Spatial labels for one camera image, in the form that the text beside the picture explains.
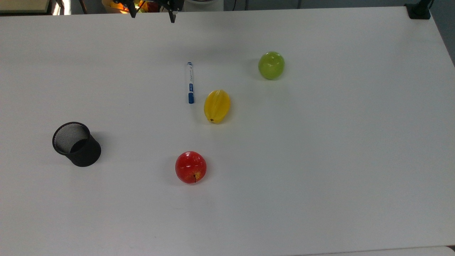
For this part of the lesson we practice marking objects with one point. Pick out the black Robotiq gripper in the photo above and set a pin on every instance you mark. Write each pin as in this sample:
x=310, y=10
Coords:
x=176, y=1

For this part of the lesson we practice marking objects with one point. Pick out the blue and white marker pen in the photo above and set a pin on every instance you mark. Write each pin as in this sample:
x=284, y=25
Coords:
x=190, y=83

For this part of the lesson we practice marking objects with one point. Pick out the black mesh pen cup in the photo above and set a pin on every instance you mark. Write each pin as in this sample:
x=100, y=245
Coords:
x=85, y=154

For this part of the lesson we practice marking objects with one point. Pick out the bowl of toy fruits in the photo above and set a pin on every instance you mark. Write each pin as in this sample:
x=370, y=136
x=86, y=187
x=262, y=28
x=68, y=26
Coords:
x=110, y=7

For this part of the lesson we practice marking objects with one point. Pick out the yellow toy starfruit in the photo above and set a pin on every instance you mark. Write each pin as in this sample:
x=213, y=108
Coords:
x=217, y=106

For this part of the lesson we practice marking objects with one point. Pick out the green toy apple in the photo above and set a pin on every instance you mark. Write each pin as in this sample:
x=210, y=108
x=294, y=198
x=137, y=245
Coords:
x=271, y=65

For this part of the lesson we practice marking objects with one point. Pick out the wooden board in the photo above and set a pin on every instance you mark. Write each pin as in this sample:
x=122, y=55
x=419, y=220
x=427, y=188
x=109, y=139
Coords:
x=23, y=5

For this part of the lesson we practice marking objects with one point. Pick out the red toy apple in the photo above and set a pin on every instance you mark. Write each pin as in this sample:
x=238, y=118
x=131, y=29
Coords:
x=191, y=167

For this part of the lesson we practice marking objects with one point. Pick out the black table clamp mount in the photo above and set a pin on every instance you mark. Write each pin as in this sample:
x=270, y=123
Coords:
x=418, y=11

